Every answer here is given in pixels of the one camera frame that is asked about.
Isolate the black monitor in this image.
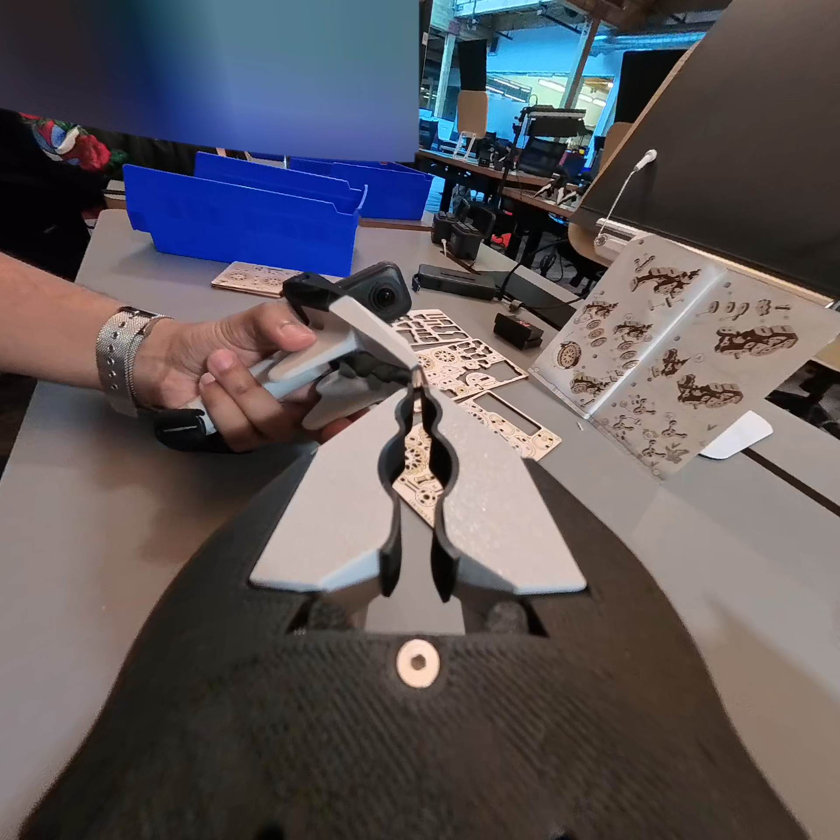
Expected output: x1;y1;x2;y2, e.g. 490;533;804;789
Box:
571;0;840;299

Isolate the black charging dock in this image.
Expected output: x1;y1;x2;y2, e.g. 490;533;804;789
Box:
432;200;496;260

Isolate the person's left forearm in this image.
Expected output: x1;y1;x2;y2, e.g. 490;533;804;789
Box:
0;252;122;395

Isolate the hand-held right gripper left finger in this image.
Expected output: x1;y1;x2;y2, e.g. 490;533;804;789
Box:
249;386;414;601

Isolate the folded model instruction booklet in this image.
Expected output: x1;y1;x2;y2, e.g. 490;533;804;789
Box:
528;236;828;480

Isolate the long black case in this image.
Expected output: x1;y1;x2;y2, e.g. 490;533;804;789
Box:
412;264;500;301

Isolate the white cable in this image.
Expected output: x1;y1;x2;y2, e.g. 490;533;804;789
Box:
592;150;658;249

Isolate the small black box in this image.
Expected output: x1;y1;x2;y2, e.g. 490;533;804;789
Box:
493;311;546;350

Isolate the puzzle sheet with rectangular window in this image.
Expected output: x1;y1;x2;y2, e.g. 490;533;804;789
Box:
392;387;564;529

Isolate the person's left hand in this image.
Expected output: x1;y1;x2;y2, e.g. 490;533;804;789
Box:
134;303;371;455

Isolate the silver wristwatch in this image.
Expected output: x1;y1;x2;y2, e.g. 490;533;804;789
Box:
95;306;173;417

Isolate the black flat monitor base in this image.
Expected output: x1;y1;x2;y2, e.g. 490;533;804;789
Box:
495;262;585;329

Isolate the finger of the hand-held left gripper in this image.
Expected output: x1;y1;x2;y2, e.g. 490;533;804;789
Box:
303;371;398;431
269;295;422;383

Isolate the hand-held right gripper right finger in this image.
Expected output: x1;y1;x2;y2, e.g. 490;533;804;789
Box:
420;387;588;603

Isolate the grey desk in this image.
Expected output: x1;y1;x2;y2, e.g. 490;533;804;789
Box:
0;210;840;840

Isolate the white paper card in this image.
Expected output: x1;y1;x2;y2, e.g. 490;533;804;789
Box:
699;410;774;460

